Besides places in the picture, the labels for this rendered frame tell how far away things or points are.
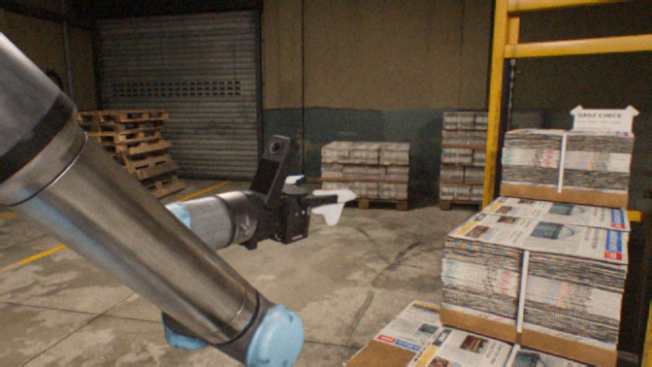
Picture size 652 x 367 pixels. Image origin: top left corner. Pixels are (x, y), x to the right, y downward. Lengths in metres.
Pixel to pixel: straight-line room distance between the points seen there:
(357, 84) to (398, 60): 0.77
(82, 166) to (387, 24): 7.37
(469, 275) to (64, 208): 0.94
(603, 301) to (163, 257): 0.91
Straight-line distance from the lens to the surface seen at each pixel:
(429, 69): 7.52
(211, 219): 0.58
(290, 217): 0.68
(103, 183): 0.36
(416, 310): 1.79
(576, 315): 1.11
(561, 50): 2.18
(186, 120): 8.59
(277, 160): 0.66
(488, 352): 1.11
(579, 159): 1.62
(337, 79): 7.65
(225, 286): 0.45
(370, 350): 1.51
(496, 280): 1.11
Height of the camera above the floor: 1.38
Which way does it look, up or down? 11 degrees down
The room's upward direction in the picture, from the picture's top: straight up
